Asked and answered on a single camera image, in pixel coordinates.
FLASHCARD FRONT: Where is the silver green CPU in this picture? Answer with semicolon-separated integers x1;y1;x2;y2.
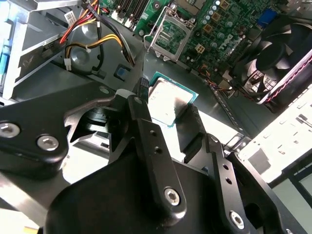
147;70;199;129

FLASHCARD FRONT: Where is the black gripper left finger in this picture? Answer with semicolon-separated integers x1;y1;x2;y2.
0;77;187;217

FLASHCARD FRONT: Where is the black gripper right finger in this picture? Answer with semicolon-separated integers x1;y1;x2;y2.
177;105;312;234

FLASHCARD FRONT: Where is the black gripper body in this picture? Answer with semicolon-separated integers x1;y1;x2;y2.
46;140;234;234

